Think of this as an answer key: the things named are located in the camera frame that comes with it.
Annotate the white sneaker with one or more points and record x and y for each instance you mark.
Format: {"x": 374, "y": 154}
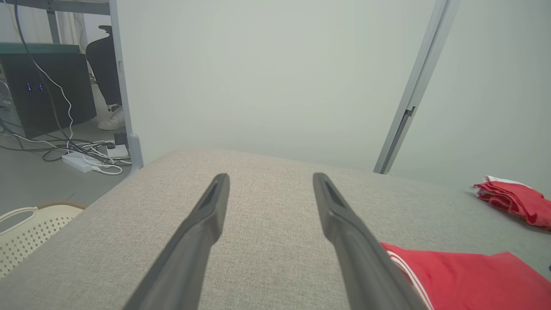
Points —
{"x": 112, "y": 120}

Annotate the red shorts with white stripe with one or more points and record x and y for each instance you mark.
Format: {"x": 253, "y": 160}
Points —
{"x": 516, "y": 202}

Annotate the cream perforated laundry basket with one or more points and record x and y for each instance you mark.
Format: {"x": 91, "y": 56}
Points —
{"x": 30, "y": 241}

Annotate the plain grey partition post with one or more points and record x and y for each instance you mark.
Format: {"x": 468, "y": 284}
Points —
{"x": 125, "y": 107}

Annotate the red basketball jersey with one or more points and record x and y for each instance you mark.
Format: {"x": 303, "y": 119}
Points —
{"x": 473, "y": 280}

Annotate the black plug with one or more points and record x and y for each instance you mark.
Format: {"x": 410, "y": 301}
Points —
{"x": 120, "y": 138}

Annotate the black trouser leg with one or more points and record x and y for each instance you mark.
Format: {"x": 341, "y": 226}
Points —
{"x": 105, "y": 64}

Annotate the black computer case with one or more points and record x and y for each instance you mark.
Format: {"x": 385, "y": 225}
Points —
{"x": 51, "y": 94}

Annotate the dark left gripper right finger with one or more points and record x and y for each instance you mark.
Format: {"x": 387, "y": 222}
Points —
{"x": 366, "y": 267}

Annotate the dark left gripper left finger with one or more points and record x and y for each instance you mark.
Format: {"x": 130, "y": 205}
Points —
{"x": 189, "y": 258}

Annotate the grey partition post with slot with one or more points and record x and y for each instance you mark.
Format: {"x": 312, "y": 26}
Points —
{"x": 413, "y": 94}

